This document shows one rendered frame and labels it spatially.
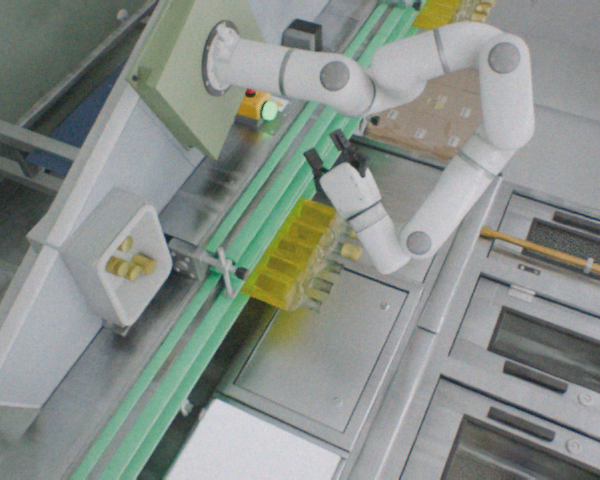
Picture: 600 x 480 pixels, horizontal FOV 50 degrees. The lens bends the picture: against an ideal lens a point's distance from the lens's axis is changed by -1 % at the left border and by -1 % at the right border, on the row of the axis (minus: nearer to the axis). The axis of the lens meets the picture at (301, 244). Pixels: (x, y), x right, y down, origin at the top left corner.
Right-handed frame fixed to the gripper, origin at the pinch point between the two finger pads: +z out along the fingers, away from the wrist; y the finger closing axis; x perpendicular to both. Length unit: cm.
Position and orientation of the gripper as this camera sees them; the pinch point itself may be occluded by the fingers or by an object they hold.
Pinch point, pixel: (323, 144)
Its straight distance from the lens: 130.7
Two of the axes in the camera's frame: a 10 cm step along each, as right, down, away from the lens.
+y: 5.3, -2.8, -8.0
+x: -6.7, 4.4, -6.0
